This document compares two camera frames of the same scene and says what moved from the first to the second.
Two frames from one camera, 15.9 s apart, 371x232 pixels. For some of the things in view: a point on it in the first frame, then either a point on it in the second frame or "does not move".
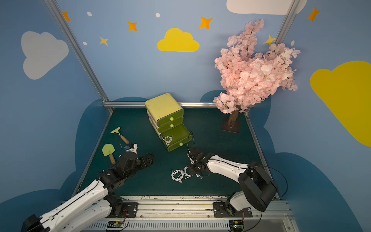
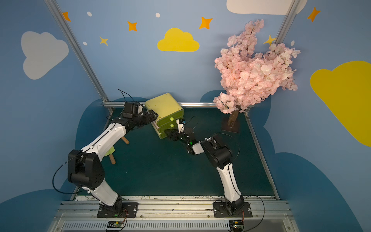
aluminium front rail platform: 196,214 does not move
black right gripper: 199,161 -> 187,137
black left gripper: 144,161 -> 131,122
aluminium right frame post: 288,20 does not move
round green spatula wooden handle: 107,150 does not move
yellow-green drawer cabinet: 167,116 does not move
